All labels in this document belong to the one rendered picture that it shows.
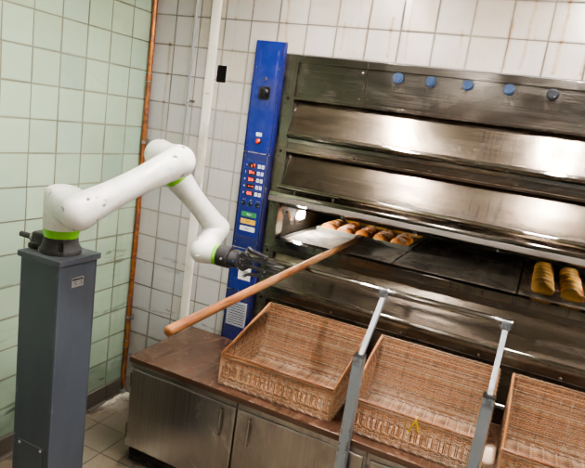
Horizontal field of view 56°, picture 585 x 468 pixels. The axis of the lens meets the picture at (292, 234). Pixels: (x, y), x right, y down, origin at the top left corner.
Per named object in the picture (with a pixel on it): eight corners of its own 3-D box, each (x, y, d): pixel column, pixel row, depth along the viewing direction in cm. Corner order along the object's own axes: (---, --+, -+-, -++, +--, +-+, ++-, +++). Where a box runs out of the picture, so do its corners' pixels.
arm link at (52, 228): (49, 242, 192) (52, 188, 188) (37, 231, 204) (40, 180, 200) (87, 241, 200) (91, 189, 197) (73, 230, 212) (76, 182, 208)
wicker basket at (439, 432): (370, 384, 272) (381, 331, 267) (489, 422, 251) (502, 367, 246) (338, 429, 228) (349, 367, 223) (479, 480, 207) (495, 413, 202)
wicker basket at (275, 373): (262, 349, 296) (269, 300, 290) (363, 381, 275) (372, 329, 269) (214, 383, 251) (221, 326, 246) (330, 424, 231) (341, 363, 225)
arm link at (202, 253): (189, 265, 241) (181, 249, 233) (203, 243, 248) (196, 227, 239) (217, 272, 236) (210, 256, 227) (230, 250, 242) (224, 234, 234)
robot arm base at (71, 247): (6, 243, 204) (7, 227, 203) (40, 238, 218) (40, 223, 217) (59, 259, 195) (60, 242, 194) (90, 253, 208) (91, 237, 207)
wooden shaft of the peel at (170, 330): (170, 338, 150) (171, 328, 149) (161, 335, 151) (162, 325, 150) (358, 242, 305) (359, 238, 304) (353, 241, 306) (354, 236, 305)
